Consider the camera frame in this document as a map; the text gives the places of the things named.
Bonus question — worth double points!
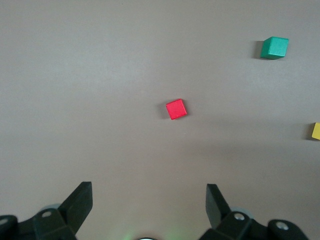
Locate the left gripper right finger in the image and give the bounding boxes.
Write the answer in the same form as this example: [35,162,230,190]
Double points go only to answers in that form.
[205,183,311,240]

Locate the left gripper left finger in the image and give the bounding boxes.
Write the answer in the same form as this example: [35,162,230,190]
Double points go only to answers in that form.
[0,181,94,240]

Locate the red wooden block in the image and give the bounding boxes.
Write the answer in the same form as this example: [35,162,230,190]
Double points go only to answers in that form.
[165,98,188,121]

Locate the yellow wooden block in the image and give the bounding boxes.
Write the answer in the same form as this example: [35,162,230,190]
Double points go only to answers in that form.
[311,122,320,141]

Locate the green wooden block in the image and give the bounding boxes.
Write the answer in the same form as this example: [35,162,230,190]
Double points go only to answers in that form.
[259,36,290,60]

